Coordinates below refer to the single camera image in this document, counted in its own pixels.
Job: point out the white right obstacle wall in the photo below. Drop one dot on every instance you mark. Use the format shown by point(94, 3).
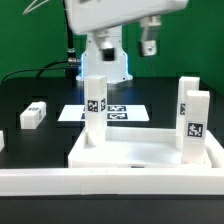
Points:
point(215, 151)

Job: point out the white left obstacle wall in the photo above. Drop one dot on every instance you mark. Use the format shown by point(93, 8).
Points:
point(2, 144)

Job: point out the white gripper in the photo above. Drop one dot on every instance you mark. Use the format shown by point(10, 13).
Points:
point(86, 16)

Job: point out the white desk top tray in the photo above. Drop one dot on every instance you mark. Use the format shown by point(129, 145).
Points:
point(131, 147)

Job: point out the black post with connector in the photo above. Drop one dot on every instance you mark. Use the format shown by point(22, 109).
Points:
point(73, 61)

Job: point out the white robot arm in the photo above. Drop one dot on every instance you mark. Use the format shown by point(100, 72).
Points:
point(92, 64)

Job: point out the white marker base plate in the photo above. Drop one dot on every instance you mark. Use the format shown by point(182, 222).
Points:
point(114, 113)

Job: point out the white front obstacle wall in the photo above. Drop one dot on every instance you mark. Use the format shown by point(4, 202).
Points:
point(112, 181)

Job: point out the white obstacle wall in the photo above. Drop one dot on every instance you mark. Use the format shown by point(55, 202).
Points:
point(2, 144)
point(112, 181)
point(215, 151)

